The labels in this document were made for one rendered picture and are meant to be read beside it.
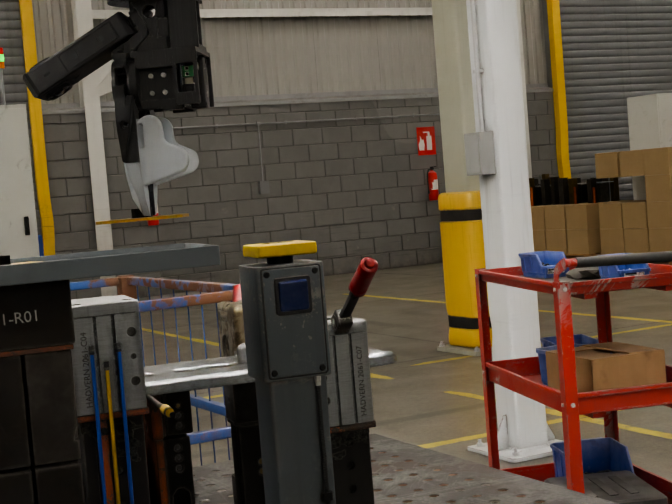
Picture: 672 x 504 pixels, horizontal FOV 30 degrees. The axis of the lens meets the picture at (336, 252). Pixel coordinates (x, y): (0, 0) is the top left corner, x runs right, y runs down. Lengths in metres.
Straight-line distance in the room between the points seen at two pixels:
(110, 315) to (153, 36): 0.31
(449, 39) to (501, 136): 3.34
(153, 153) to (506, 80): 4.29
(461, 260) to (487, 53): 3.36
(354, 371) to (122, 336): 0.26
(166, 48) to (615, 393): 2.52
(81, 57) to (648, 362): 2.65
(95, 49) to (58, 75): 0.04
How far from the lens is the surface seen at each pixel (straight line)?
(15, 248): 9.56
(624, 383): 3.60
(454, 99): 8.61
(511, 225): 5.38
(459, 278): 8.61
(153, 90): 1.18
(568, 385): 3.48
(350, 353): 1.41
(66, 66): 1.20
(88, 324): 1.33
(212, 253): 1.15
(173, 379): 1.48
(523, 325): 5.43
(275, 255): 1.21
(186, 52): 1.17
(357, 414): 1.42
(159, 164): 1.18
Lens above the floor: 1.21
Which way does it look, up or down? 3 degrees down
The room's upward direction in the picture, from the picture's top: 5 degrees counter-clockwise
